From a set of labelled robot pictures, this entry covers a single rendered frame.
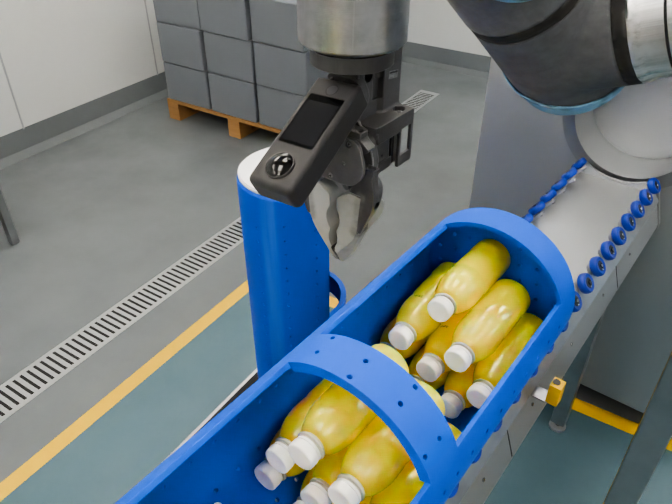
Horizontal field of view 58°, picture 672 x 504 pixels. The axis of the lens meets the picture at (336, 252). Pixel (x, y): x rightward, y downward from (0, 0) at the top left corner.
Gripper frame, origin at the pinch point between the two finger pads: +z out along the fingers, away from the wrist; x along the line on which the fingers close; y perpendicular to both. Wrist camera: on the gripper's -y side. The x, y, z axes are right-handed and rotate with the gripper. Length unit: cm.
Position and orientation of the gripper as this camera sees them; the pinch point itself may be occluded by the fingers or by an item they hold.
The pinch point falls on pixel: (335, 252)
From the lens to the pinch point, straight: 61.0
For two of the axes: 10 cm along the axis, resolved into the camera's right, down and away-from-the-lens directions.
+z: 0.0, 8.1, 5.9
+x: -7.9, -3.6, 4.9
